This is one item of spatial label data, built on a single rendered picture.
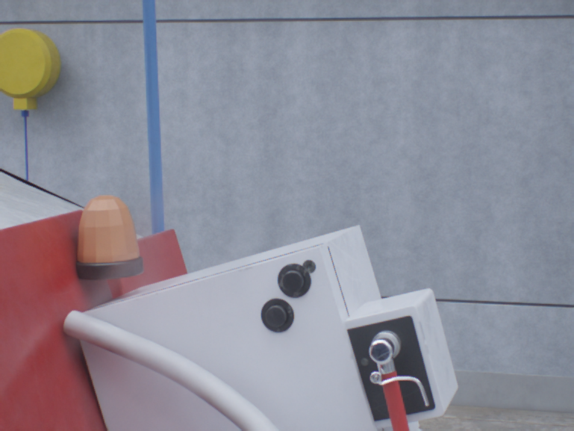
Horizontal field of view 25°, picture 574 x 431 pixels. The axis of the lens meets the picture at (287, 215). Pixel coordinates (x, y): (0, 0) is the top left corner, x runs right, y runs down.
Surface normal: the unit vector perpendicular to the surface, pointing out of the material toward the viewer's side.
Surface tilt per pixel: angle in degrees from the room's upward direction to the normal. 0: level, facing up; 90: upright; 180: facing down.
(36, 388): 70
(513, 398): 90
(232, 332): 90
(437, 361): 74
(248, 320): 90
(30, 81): 90
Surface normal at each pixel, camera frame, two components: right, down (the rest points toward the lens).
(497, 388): -0.25, 0.11
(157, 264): 0.92, -0.27
